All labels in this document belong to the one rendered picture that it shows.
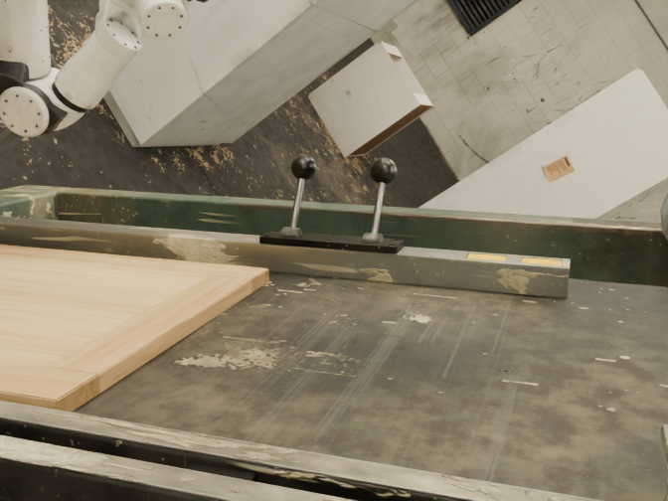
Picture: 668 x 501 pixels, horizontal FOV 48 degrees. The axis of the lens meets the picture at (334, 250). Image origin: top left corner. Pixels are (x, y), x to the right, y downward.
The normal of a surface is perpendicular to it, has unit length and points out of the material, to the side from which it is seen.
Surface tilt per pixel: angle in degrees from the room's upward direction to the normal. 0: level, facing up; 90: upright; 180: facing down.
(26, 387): 55
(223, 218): 90
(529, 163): 90
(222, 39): 90
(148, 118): 90
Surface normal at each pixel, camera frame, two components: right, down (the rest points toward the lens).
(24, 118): -0.11, 0.49
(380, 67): -0.36, 0.14
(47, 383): 0.00, -0.97
